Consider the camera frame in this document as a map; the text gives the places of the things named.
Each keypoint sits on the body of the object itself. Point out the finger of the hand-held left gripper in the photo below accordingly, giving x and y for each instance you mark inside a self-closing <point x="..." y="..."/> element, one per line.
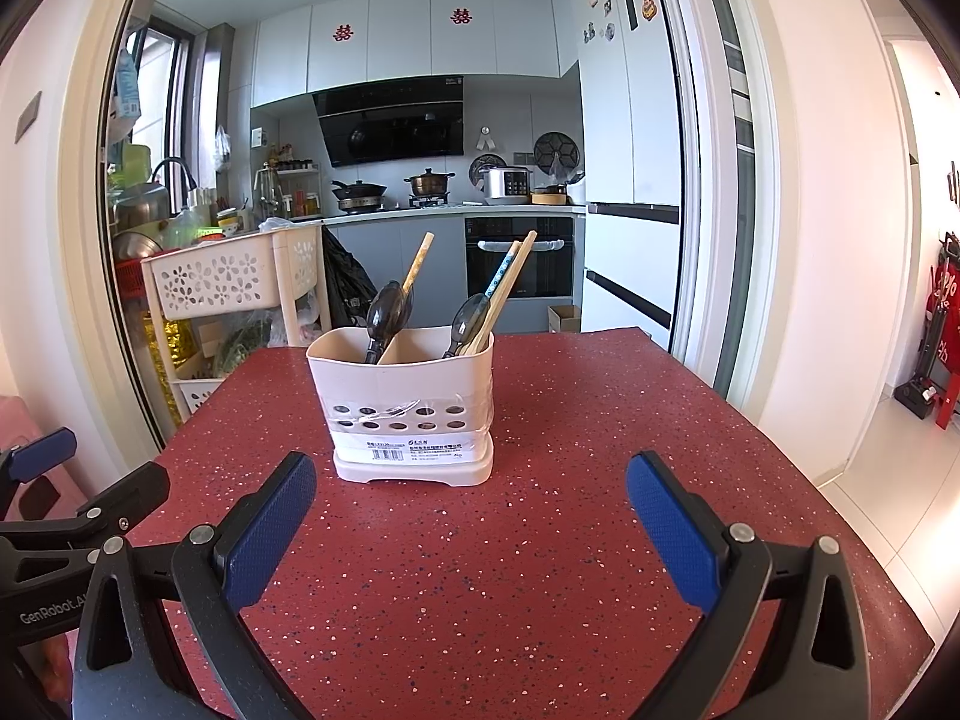
<point x="45" y="454"/>
<point x="131" y="499"/>

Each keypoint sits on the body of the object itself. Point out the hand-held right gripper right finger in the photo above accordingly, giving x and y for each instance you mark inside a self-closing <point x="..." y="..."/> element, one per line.
<point x="671" y="532"/>

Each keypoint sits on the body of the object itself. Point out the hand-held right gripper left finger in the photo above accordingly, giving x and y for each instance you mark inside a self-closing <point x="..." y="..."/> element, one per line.
<point x="270" y="532"/>

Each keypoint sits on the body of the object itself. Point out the white plastic utensil holder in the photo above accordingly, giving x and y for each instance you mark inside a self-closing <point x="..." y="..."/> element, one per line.
<point x="405" y="390"/>

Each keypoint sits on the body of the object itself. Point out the dark clear plastic spoon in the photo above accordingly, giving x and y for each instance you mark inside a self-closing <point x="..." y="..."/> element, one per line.
<point x="406" y="307"/>
<point x="382" y="311"/>
<point x="469" y="319"/>

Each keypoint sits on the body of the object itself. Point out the blue patterned chopstick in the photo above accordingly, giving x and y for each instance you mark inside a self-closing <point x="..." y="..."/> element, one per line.
<point x="504" y="270"/>

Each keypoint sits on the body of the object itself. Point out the person's left hand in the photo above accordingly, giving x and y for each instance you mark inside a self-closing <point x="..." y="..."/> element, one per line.
<point x="58" y="667"/>

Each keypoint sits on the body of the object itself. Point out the gold foil bag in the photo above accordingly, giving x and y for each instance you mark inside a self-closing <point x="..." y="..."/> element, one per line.
<point x="172" y="345"/>

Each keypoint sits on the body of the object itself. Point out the green leafy vegetables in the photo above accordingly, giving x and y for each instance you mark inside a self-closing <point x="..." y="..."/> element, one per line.
<point x="240" y="345"/>

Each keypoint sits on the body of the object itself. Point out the red plastic basket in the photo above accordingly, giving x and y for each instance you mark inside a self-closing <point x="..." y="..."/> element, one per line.
<point x="133" y="277"/>

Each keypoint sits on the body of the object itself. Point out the steel bowl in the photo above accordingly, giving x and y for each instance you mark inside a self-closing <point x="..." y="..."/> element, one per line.
<point x="136" y="246"/>

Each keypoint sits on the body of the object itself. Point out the cardboard box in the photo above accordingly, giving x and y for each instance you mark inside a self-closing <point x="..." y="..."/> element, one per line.
<point x="564" y="319"/>

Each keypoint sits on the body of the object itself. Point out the white flower-cutout storage cart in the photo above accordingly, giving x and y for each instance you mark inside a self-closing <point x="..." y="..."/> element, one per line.
<point x="225" y="277"/>

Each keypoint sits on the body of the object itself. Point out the black plastic bag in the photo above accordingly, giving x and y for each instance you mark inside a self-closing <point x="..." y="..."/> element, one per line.
<point x="345" y="277"/>

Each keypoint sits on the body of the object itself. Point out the green plastic basket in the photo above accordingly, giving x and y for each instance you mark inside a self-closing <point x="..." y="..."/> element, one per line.
<point x="199" y="232"/>

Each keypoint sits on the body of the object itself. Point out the steel basin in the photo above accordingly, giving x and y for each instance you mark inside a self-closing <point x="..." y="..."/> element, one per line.
<point x="142" y="202"/>

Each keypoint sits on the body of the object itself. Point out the black upright vacuum cleaner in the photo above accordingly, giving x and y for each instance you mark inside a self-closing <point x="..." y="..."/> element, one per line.
<point x="919" y="397"/>

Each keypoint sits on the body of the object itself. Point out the black built-in oven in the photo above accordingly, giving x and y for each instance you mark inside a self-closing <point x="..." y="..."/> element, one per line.
<point x="540" y="270"/>

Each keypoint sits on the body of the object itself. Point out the black kitchen faucet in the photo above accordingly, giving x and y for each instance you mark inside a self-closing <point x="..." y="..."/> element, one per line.
<point x="169" y="161"/>

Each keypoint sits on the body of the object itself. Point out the grey kitchen counter cabinet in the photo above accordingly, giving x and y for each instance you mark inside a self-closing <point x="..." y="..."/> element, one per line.
<point x="450" y="255"/>

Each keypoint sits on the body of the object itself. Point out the spice rack with bottles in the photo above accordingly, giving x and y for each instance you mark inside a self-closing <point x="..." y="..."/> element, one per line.
<point x="289" y="191"/>

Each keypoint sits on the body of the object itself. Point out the hanging clear plastic bag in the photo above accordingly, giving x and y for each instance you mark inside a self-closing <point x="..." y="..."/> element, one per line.
<point x="222" y="150"/>

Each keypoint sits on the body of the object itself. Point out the black wok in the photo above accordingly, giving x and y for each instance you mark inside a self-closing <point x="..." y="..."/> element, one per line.
<point x="360" y="189"/>

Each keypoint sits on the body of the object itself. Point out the round wooden board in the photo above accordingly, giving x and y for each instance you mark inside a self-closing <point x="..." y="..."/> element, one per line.
<point x="550" y="199"/>

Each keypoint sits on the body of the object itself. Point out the white countertop appliance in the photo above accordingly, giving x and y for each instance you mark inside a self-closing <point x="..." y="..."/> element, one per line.
<point x="576" y="187"/>

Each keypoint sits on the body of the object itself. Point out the red hanging decoration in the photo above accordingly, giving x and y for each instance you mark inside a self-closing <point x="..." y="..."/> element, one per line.
<point x="946" y="292"/>

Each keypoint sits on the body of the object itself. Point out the gas hob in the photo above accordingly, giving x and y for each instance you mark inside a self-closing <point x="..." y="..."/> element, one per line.
<point x="429" y="202"/>

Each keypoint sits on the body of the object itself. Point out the sliding glass door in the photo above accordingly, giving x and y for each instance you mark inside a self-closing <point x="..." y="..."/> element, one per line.
<point x="720" y="165"/>

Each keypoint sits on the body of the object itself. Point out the blue and white carton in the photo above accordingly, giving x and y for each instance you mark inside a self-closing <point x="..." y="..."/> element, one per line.
<point x="127" y="86"/>

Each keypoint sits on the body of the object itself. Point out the steel cooking pot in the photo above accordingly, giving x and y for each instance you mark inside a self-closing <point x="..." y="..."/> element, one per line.
<point x="429" y="184"/>

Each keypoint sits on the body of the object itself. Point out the silver rice cooker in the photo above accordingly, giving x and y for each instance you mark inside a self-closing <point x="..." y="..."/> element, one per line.
<point x="508" y="184"/>

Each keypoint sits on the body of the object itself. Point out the large round black tray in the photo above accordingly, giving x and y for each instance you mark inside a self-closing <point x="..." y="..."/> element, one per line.
<point x="555" y="150"/>

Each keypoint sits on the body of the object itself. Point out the white refrigerator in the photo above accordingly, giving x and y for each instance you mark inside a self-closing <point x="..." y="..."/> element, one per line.
<point x="630" y="127"/>

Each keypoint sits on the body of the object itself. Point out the small round black tray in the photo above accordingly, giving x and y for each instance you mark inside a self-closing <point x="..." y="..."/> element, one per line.
<point x="480" y="165"/>

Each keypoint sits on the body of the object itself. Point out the black range hood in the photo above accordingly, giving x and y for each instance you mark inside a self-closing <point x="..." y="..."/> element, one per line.
<point x="390" y="127"/>

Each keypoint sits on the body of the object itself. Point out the red paper-cut sticker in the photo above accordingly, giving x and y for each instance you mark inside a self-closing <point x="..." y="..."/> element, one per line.
<point x="461" y="16"/>
<point x="343" y="33"/>

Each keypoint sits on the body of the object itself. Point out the white upper kitchen cabinets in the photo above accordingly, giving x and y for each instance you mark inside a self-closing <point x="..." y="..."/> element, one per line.
<point x="397" y="37"/>

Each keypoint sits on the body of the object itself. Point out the grey wall plate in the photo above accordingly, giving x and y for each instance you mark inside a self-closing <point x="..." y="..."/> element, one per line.
<point x="28" y="118"/>

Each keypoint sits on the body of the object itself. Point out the white wall outlet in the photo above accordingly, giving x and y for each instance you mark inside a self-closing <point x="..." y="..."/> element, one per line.
<point x="260" y="137"/>

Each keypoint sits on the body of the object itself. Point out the white wall hook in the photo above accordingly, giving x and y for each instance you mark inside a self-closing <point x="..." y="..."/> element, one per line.
<point x="485" y="139"/>

